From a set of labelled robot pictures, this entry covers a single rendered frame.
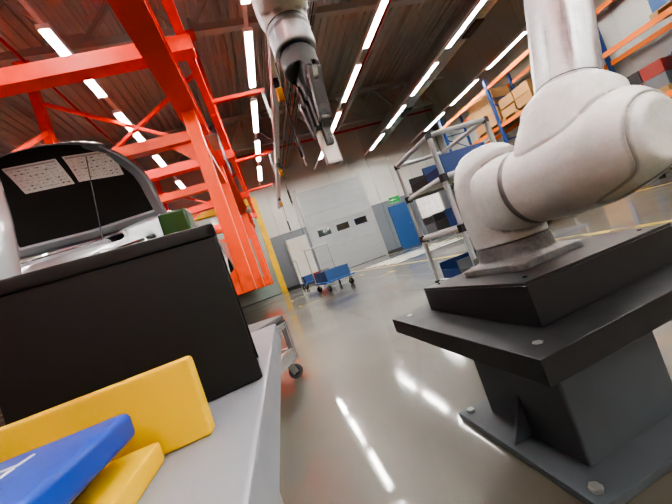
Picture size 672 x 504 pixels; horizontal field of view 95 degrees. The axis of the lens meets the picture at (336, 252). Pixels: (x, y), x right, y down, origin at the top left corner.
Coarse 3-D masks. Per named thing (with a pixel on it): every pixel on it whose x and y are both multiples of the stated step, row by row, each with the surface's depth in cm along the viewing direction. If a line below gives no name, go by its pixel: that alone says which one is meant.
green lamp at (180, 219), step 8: (184, 208) 45; (160, 216) 44; (168, 216) 44; (176, 216) 44; (184, 216) 45; (192, 216) 48; (160, 224) 44; (168, 224) 44; (176, 224) 44; (184, 224) 44; (192, 224) 46; (168, 232) 44
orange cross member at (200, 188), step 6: (192, 186) 576; (198, 186) 578; (204, 186) 580; (174, 192) 570; (180, 192) 572; (186, 192) 573; (192, 192) 575; (198, 192) 581; (162, 198) 565; (168, 198) 567; (174, 198) 569; (180, 198) 579
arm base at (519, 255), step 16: (528, 240) 63; (544, 240) 63; (576, 240) 64; (480, 256) 71; (496, 256) 66; (512, 256) 64; (528, 256) 62; (544, 256) 62; (464, 272) 75; (480, 272) 71; (496, 272) 66
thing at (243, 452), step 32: (256, 384) 21; (224, 416) 17; (256, 416) 16; (192, 448) 14; (224, 448) 13; (256, 448) 13; (160, 480) 13; (192, 480) 12; (224, 480) 11; (256, 480) 11
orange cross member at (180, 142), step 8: (168, 136) 391; (176, 136) 393; (184, 136) 395; (136, 144) 384; (144, 144) 386; (152, 144) 387; (160, 144) 389; (168, 144) 391; (176, 144) 394; (184, 144) 399; (120, 152) 380; (128, 152) 382; (136, 152) 383; (144, 152) 386; (152, 152) 393; (184, 152) 398; (192, 152) 400
